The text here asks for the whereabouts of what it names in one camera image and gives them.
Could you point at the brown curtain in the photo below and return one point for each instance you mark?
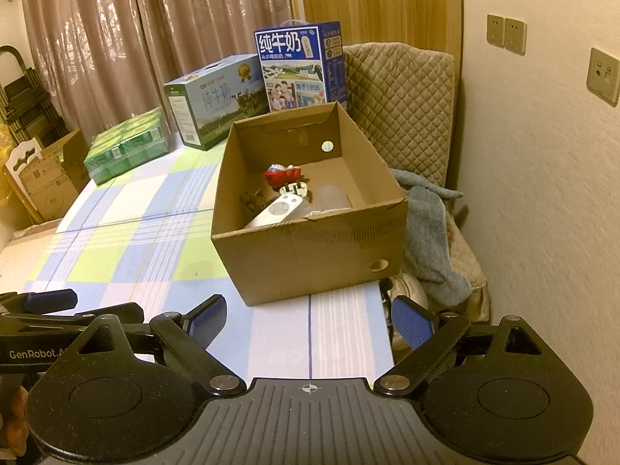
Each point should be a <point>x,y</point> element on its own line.
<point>121,34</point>

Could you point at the printed cardboard box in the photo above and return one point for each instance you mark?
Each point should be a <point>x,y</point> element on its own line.
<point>51,189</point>

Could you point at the pack of green drink cartons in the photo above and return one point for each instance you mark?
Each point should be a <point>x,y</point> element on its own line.
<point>126,147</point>

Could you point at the white remote control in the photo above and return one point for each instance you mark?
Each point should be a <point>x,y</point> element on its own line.
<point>276,210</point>

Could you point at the person's left hand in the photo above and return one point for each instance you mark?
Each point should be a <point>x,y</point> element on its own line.
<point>12,416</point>

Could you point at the blue milk carton box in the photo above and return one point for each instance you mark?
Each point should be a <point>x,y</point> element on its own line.
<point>290,68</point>

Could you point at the red and blue cat toy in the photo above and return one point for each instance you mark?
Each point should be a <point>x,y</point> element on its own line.
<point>283,174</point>

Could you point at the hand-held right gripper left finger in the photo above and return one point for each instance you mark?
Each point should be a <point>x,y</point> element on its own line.
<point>208,317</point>

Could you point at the grey towel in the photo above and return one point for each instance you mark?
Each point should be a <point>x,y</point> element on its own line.
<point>426,232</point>

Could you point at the white wooden chair back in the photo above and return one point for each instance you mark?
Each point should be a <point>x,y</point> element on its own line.
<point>22,160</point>

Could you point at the dark folding rack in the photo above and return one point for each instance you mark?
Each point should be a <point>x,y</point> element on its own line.
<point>29,101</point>

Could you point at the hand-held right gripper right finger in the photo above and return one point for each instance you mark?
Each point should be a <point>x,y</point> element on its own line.
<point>411,322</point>

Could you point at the white power adapter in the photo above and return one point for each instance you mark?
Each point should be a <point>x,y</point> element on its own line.
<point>296,189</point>

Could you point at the green milk carton box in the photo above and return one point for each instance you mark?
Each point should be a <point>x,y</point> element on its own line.
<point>208,106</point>

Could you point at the chair with quilted cover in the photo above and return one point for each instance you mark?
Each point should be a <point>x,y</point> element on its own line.
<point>407,106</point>

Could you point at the beige wall data socket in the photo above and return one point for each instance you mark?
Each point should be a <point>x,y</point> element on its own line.
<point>604,76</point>

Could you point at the translucent plastic bottle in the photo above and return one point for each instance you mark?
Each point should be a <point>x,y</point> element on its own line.
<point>332,196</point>

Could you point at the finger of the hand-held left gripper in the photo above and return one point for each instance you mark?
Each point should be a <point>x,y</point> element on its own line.
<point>126,314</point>
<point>48,300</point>

